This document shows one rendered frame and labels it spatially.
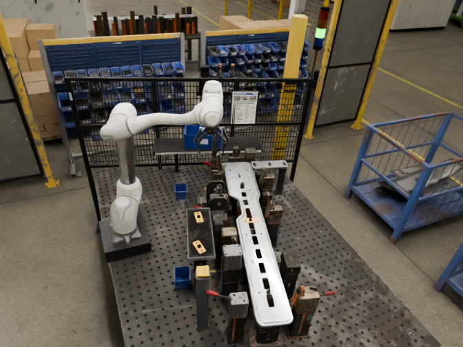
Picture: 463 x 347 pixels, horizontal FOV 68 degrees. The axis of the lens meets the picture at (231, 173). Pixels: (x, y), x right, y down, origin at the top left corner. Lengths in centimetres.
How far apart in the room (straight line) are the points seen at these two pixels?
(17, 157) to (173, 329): 279
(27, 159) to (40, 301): 163
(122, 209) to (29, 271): 148
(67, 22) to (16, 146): 484
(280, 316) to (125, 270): 106
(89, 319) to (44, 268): 72
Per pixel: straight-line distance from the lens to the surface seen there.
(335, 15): 471
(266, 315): 181
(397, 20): 1280
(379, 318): 236
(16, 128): 408
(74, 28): 864
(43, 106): 492
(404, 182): 390
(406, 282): 361
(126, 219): 229
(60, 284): 335
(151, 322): 214
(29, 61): 620
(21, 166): 432
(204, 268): 174
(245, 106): 289
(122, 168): 230
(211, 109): 162
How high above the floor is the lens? 253
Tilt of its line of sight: 36 degrees down
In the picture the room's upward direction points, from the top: 4 degrees clockwise
